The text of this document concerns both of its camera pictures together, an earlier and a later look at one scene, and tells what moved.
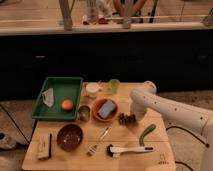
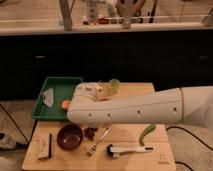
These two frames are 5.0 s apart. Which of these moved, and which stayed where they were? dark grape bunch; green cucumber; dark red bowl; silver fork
Moved: dark grape bunch
Stayed: green cucumber; dark red bowl; silver fork
